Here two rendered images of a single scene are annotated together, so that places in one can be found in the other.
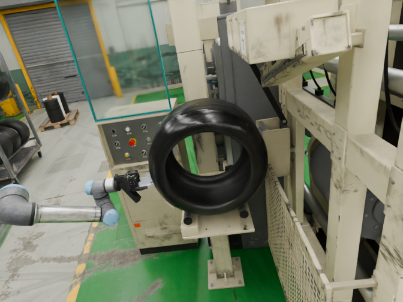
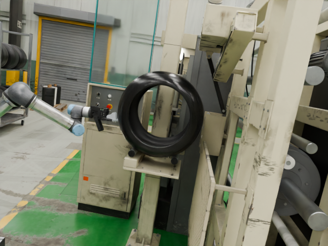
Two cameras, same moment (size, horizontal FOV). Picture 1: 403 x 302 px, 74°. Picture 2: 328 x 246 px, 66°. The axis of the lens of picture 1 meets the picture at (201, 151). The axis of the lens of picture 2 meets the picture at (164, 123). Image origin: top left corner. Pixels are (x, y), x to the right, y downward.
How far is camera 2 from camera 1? 0.63 m
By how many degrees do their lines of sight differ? 15
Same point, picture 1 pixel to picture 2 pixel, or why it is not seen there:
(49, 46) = (66, 51)
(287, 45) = (225, 29)
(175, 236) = (112, 200)
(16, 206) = (24, 89)
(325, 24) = (244, 16)
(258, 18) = (212, 10)
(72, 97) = (66, 95)
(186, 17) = (176, 23)
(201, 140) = (160, 109)
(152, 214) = (101, 172)
